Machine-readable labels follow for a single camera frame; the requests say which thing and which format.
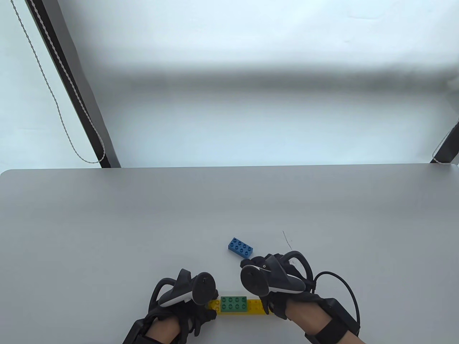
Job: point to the person's left hand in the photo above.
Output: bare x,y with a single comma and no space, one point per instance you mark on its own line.
193,313

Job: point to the person's right hand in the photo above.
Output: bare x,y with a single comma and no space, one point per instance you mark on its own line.
278,304

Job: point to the dark grey controller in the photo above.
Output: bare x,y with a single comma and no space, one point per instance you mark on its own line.
202,286
254,279

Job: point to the green lego brick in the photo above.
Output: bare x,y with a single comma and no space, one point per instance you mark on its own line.
233,303

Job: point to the blue lego brick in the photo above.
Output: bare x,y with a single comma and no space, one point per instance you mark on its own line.
240,248

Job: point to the person's left forearm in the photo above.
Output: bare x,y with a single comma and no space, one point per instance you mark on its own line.
163,331

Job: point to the black left wrist sensor band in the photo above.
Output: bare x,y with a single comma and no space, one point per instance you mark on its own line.
136,333

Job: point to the black wrist sensor band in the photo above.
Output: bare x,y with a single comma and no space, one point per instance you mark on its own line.
136,333
339,319

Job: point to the black right wrist sensor band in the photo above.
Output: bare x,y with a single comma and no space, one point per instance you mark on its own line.
339,319

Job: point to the black frame pole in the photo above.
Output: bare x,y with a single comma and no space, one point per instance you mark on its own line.
448,150
66,71

